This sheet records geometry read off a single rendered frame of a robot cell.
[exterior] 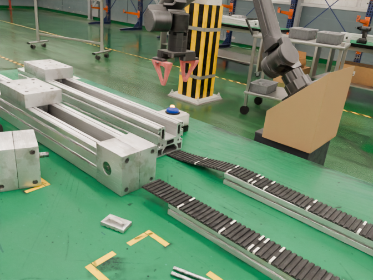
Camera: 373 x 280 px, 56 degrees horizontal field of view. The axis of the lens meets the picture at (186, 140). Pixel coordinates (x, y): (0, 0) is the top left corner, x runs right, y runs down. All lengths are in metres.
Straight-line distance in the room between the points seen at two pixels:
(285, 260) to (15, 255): 0.44
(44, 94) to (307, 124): 0.77
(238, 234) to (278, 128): 0.57
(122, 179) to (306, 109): 0.59
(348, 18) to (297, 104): 7.44
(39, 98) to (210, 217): 0.62
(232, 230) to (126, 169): 0.26
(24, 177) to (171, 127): 0.40
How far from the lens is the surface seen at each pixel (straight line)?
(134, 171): 0.76
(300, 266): 0.61
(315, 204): 0.79
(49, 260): 0.63
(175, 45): 1.04
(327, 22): 8.64
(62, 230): 0.69
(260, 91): 3.87
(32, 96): 1.05
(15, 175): 0.81
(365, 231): 0.75
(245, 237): 0.63
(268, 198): 0.79
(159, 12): 1.01
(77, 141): 0.85
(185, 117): 1.11
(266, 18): 1.28
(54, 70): 1.36
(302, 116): 1.10
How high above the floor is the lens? 1.19
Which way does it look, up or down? 23 degrees down
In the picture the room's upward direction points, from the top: 5 degrees clockwise
